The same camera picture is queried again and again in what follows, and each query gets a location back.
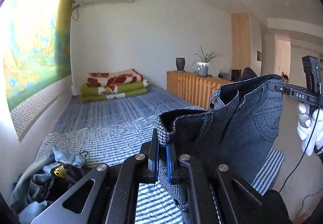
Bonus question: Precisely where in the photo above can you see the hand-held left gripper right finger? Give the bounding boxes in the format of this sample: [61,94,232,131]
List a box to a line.
[165,143,293,224]

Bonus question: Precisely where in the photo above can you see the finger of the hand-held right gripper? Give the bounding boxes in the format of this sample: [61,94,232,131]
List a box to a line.
[267,82,320,105]

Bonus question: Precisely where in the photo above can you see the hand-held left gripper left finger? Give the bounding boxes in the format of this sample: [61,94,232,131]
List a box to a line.
[31,134,160,224]

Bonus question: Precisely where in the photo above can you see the grey pants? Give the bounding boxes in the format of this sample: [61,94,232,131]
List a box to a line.
[157,74,285,217]

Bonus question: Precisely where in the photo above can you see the person's right hand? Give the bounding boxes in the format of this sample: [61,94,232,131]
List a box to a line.
[297,102,323,156]

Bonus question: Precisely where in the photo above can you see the blue striped bed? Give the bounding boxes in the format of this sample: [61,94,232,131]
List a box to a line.
[38,85,285,224]

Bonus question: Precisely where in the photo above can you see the light wooden panel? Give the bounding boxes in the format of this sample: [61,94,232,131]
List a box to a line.
[231,13,252,81]

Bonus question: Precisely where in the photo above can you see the black garment with yellow print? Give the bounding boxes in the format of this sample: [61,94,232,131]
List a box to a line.
[28,162,98,204]

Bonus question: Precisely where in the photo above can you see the blue denim garment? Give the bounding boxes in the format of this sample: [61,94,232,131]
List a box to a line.
[49,145,89,168]

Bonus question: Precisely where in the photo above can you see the green folded quilt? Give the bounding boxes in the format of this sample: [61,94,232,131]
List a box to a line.
[80,89,148,103]
[80,80,150,96]

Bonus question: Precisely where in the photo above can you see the red floral folded blanket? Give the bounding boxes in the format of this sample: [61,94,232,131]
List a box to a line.
[87,69,144,88]

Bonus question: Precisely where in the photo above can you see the dark ceramic vase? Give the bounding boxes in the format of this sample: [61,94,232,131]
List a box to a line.
[176,57,186,72]

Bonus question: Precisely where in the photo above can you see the potted plant in white pot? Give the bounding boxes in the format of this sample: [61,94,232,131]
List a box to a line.
[192,46,225,76]

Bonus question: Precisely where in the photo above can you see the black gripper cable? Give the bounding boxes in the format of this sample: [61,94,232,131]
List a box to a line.
[279,63,322,193]

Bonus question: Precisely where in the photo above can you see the wooden slatted rail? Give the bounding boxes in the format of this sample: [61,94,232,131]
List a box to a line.
[167,70,233,111]

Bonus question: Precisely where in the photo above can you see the landscape wall poster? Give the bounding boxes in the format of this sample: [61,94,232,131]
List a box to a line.
[3,0,73,142]

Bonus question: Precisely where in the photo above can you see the black air conditioner cable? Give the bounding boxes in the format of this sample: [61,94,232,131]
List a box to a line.
[71,2,80,22]

